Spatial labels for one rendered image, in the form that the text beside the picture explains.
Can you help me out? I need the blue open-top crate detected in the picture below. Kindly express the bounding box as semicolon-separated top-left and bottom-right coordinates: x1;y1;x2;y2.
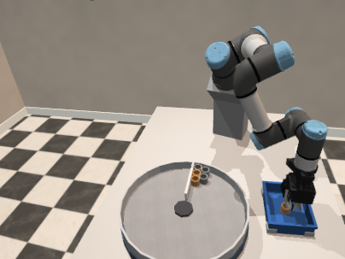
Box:
261;181;318;237

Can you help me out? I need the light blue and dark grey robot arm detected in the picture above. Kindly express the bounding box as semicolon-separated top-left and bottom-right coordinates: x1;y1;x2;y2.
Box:
205;26;328;172

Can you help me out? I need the grey round turntable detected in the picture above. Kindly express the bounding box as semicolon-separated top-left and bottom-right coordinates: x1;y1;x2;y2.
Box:
119;161;249;259

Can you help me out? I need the grey metal bushing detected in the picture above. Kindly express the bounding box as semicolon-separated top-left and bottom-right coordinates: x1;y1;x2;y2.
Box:
194;164;202;171
199;174;208;185
201;167;209;176

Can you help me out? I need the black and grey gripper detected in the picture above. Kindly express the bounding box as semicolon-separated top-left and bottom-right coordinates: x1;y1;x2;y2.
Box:
281;158;319;211

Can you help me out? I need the bronze bushing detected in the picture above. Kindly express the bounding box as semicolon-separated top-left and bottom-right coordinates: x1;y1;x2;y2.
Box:
192;169;201;176
280;203;290;215
190;175;200;186

